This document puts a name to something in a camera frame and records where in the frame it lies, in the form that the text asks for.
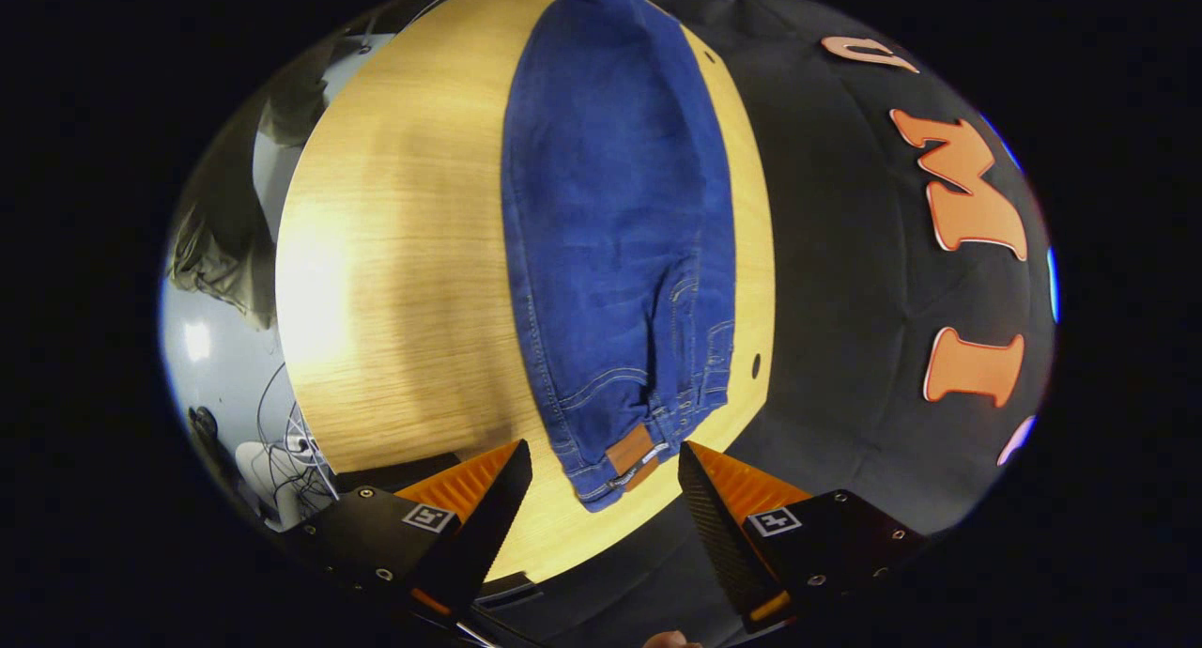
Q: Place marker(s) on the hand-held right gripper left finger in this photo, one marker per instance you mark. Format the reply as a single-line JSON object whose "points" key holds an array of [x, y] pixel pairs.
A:
{"points": [[484, 531]]}

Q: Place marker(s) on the dark grey hanging cloth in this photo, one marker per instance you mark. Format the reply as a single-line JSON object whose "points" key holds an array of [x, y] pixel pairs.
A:
{"points": [[225, 235]]}

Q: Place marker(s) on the blue denim jeans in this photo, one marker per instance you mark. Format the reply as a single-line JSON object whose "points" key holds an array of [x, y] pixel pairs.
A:
{"points": [[610, 216]]}

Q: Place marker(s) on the white floor device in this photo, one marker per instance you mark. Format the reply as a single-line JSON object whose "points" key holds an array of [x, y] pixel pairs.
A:
{"points": [[263, 479]]}

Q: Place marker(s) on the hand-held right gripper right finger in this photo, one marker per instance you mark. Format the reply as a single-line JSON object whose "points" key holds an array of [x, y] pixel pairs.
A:
{"points": [[718, 535]]}

